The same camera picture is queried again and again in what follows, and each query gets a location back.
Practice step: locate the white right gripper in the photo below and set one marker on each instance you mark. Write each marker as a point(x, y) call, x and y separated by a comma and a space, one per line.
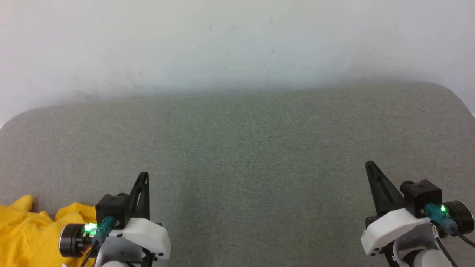
point(393, 226)

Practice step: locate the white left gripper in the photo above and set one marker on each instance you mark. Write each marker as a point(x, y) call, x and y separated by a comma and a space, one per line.
point(143, 237)

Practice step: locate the yellow tiger face T-shirt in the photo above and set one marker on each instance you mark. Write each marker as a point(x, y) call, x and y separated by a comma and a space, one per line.
point(26, 237)

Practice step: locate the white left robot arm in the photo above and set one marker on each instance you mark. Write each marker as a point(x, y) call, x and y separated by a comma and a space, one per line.
point(113, 264)

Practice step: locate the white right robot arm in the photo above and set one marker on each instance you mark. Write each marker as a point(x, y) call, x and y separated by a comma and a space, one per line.
point(426, 259)

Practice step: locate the grey fabric sofa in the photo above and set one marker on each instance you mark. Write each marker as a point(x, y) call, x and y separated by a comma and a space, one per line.
point(237, 148)

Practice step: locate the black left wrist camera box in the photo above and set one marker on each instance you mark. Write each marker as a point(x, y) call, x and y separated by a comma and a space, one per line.
point(111, 207)

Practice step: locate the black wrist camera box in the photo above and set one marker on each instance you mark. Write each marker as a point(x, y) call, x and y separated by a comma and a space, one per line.
point(421, 194)
point(111, 207)

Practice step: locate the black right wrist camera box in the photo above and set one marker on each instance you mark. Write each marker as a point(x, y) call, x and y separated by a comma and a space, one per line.
point(421, 194)

